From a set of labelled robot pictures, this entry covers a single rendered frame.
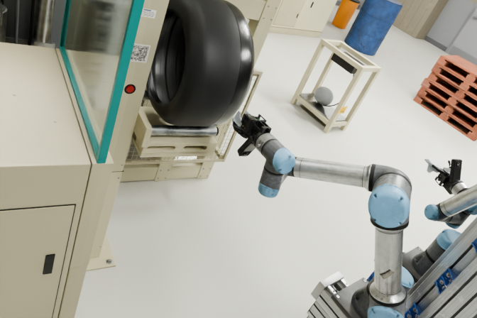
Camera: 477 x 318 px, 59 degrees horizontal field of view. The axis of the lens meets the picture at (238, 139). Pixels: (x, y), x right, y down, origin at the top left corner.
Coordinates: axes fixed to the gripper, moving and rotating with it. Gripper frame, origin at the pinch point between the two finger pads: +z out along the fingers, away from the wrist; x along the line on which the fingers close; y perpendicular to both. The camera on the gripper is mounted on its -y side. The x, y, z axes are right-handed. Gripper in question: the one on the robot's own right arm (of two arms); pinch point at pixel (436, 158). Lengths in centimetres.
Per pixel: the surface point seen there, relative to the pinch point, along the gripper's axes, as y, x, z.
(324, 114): 100, 50, 205
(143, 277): 88, -142, -5
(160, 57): -19, -143, 42
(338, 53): 36, 48, 219
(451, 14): 108, 631, 776
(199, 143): 3, -125, 4
